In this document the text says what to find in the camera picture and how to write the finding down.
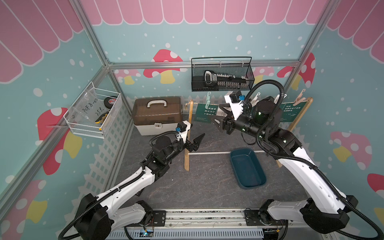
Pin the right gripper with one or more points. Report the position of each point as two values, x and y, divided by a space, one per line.
224 123

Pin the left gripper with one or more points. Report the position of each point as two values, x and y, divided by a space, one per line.
196 143

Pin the wooden postcard rack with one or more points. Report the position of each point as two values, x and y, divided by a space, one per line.
188 107

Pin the green postcard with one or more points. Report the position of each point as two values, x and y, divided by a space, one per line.
290 112
203 114

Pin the mint green clothespin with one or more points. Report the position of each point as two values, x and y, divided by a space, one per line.
208 100

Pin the white postcard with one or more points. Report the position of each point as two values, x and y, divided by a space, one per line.
222 111

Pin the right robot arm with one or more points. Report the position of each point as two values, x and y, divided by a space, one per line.
258 115

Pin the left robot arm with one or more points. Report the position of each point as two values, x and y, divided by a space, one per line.
120 189

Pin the white clothespin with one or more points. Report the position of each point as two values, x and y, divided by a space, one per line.
278 96
255 99

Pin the brown lidded storage box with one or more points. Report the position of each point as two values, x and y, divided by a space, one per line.
153 116

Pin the teal plastic tray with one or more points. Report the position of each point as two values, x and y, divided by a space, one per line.
247 169

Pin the black tape roll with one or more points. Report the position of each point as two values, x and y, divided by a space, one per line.
109 102

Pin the clear plastic bag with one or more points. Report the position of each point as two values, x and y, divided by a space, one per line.
90 106

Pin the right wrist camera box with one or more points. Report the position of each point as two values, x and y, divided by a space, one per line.
236 101

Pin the black mesh wall basket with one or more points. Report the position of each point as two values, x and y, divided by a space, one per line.
238 66

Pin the yellow handled tool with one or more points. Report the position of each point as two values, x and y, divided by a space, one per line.
100 120

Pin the clear wire wall basket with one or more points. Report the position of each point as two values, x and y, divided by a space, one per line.
81 126

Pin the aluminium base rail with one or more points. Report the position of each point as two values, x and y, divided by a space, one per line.
214 224

